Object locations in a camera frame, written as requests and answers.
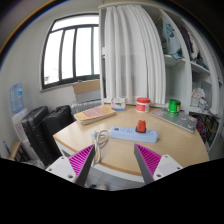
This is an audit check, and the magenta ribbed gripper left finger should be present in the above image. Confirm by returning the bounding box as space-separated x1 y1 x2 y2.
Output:
47 145 95 187

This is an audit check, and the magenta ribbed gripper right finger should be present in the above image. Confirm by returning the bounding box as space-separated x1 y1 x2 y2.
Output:
134 144 182 184

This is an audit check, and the red charger plug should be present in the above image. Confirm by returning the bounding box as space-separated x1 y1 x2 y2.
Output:
136 120 146 133

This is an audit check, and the blue power strip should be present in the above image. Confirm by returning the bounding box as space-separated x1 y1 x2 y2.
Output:
109 126 158 143

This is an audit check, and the round wooden table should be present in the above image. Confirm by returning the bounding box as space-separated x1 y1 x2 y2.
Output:
54 106 209 180

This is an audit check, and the water dispenser with blue bottle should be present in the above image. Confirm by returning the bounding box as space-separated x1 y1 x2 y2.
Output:
9 83 32 156

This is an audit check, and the black suitcase right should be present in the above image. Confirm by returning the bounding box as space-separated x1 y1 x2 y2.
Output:
42 105 75 158

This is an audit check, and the black suitcase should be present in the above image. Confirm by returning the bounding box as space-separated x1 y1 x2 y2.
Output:
22 106 49 165
42 105 75 158

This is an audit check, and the grey laptop with stickers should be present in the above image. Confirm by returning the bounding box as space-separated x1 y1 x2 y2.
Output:
152 109 197 133

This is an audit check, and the tan book stack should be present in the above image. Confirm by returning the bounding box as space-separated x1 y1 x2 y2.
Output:
74 105 116 125

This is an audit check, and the black suitcase left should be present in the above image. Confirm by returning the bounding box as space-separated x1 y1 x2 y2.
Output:
22 106 49 165

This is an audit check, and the white radiator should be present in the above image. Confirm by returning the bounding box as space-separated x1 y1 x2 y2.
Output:
71 99 101 114

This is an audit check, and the white jar red lid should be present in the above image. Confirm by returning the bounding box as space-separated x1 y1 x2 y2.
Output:
136 97 150 113

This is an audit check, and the green can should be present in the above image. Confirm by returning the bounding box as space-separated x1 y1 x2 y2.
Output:
168 99 181 115

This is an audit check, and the small white tissue box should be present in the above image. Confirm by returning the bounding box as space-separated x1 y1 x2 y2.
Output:
111 98 126 111

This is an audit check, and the cardboard box on radiator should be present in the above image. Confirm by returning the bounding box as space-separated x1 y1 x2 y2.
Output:
73 79 100 94

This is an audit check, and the white curtain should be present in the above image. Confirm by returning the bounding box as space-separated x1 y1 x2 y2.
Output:
104 5 166 104

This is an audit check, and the white shelving unit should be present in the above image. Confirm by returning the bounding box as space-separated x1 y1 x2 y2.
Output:
98 0 224 151

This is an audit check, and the black framed window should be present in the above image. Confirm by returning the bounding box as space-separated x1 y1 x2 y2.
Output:
41 13 99 89

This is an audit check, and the white power cable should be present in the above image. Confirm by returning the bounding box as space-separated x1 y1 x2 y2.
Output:
90 129 110 167

